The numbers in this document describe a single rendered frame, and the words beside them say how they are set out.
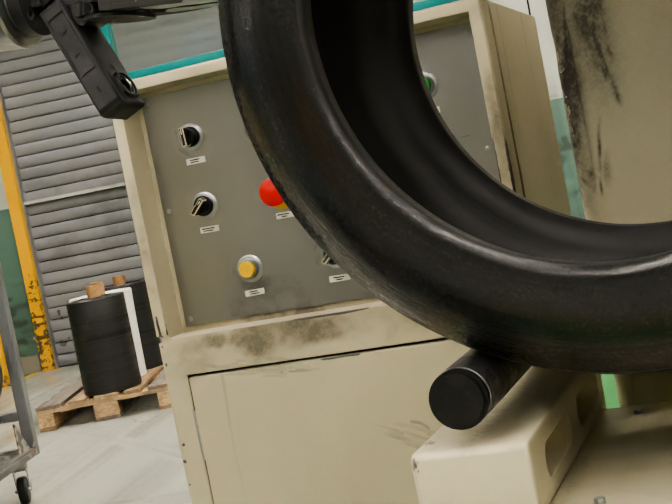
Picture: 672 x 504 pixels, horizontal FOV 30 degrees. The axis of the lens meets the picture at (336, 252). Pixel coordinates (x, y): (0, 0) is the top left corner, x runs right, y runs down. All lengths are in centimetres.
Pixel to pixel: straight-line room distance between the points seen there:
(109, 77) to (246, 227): 72
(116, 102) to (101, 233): 957
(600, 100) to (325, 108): 40
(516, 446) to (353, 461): 84
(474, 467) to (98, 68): 46
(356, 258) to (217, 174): 88
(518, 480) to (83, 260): 989
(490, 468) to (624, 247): 31
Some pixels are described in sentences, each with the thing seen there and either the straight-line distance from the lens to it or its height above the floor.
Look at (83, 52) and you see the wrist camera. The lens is 110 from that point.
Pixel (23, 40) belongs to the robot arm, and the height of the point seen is 125.
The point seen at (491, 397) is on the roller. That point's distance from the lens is 91.
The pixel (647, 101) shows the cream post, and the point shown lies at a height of 109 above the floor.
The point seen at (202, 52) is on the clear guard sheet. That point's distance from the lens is 178.
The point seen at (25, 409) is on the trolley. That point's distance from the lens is 554.
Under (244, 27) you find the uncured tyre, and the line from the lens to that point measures 94.
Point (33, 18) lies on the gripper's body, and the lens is 114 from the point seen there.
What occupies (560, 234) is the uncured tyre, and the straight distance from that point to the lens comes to 115.
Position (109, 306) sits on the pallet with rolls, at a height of 63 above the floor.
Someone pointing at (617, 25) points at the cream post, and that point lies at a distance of 124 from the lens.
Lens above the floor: 107
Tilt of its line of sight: 3 degrees down
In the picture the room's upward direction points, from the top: 11 degrees counter-clockwise
